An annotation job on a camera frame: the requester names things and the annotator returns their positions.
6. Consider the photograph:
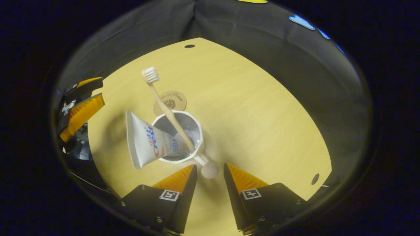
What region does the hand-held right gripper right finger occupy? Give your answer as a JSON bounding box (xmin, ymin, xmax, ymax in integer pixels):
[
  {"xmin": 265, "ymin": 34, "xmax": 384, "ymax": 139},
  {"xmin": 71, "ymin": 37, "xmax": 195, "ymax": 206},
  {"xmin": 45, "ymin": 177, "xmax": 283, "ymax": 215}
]
[{"xmin": 223, "ymin": 163, "xmax": 307, "ymax": 236}]

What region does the white toothpaste tube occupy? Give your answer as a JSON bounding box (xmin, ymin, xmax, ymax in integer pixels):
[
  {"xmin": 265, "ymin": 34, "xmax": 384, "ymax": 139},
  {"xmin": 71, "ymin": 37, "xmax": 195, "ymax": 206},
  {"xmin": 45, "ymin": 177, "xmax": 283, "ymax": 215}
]
[{"xmin": 126, "ymin": 110, "xmax": 191, "ymax": 169}]

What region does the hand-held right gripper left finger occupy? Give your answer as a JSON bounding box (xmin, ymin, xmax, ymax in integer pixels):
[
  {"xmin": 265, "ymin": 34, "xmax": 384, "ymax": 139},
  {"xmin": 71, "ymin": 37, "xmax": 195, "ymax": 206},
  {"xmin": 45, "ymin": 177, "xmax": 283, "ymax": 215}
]
[{"xmin": 115, "ymin": 164, "xmax": 198, "ymax": 235}]

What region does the black backdrop cloth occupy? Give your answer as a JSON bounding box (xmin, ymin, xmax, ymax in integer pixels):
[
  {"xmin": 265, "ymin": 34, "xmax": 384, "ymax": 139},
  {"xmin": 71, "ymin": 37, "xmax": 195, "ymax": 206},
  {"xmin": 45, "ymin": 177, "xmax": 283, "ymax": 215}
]
[{"xmin": 56, "ymin": 0, "xmax": 373, "ymax": 197}]

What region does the wooden toothbrush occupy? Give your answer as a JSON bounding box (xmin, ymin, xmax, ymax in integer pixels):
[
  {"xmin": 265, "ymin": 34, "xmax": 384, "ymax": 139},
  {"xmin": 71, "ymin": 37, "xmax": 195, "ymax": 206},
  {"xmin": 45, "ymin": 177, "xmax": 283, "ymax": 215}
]
[{"xmin": 142, "ymin": 67, "xmax": 197, "ymax": 154}]

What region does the round cork coaster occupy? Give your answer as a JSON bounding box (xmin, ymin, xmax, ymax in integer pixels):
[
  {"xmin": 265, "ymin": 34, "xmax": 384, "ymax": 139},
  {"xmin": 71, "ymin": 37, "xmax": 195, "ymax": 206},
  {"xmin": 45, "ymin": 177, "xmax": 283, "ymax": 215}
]
[{"xmin": 153, "ymin": 90, "xmax": 187, "ymax": 117}]

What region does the wooden desktop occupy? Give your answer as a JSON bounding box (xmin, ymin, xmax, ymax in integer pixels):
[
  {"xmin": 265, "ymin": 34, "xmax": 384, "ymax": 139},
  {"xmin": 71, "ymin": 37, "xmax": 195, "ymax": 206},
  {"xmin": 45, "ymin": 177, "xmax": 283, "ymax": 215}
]
[{"xmin": 87, "ymin": 37, "xmax": 332, "ymax": 236}]

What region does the white cup with wooden handle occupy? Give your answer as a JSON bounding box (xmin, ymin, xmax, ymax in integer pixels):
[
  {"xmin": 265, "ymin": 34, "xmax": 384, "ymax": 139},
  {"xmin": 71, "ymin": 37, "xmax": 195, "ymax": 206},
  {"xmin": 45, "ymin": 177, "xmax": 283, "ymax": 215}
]
[{"xmin": 152, "ymin": 110, "xmax": 220, "ymax": 179}]

